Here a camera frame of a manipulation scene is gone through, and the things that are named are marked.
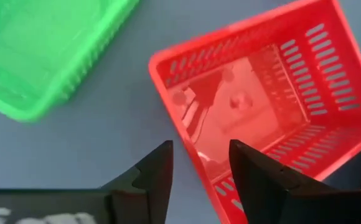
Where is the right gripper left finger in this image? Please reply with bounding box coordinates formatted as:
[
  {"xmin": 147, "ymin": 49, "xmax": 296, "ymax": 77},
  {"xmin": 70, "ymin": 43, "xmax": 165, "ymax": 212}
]
[{"xmin": 100, "ymin": 139, "xmax": 174, "ymax": 224}]

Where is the green plastic slotted basket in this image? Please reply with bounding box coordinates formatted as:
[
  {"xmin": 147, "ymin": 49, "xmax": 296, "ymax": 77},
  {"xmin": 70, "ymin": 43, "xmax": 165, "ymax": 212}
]
[{"xmin": 0, "ymin": 0, "xmax": 141, "ymax": 123}]

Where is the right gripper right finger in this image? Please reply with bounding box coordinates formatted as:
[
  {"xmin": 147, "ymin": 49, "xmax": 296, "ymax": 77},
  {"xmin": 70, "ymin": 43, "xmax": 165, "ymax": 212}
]
[{"xmin": 228, "ymin": 139, "xmax": 340, "ymax": 224}]

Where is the red plastic slotted basket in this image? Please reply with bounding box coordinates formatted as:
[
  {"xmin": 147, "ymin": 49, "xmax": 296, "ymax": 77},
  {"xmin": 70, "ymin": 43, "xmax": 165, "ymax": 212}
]
[{"xmin": 148, "ymin": 0, "xmax": 361, "ymax": 224}]

